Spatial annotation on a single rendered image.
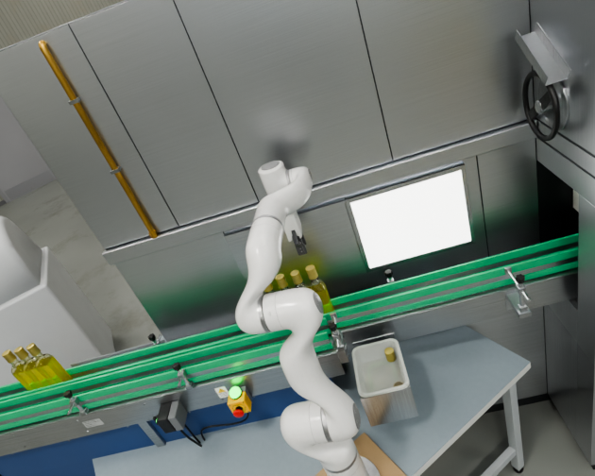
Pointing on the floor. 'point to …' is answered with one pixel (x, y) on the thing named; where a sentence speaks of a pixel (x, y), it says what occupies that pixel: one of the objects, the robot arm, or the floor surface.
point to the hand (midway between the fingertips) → (300, 245)
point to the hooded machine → (31, 304)
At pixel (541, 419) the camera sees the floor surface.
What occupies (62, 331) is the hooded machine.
